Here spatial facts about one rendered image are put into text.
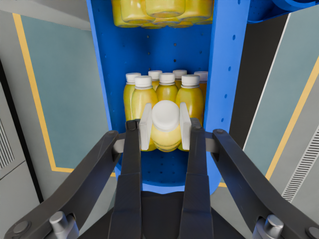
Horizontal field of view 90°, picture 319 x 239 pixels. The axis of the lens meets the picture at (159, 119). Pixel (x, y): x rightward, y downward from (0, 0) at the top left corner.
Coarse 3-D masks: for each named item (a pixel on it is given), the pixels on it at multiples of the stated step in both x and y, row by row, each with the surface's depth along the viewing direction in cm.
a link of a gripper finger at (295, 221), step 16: (224, 144) 12; (224, 160) 12; (240, 160) 10; (224, 176) 12; (240, 176) 9; (256, 176) 9; (240, 192) 10; (256, 192) 8; (272, 192) 8; (240, 208) 10; (256, 208) 8; (272, 208) 7; (288, 208) 7; (288, 224) 7; (304, 224) 7
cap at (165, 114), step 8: (160, 104) 22; (168, 104) 22; (176, 104) 22; (152, 112) 21; (160, 112) 21; (168, 112) 21; (176, 112) 21; (160, 120) 21; (168, 120) 21; (176, 120) 21; (160, 128) 22; (168, 128) 21
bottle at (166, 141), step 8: (152, 120) 23; (152, 128) 24; (176, 128) 23; (152, 136) 25; (160, 136) 24; (168, 136) 24; (176, 136) 24; (160, 144) 26; (168, 144) 26; (176, 144) 29; (168, 152) 36
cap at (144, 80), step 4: (136, 76) 36; (140, 76) 36; (144, 76) 36; (148, 76) 36; (136, 80) 34; (140, 80) 34; (144, 80) 34; (148, 80) 34; (136, 84) 35; (140, 84) 34; (144, 84) 34; (148, 84) 35
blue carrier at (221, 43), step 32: (96, 0) 31; (224, 0) 19; (96, 32) 30; (128, 32) 41; (160, 32) 44; (192, 32) 42; (224, 32) 21; (128, 64) 43; (160, 64) 47; (192, 64) 45; (224, 64) 23; (224, 96) 26; (224, 128) 29; (160, 160) 45; (160, 192) 30
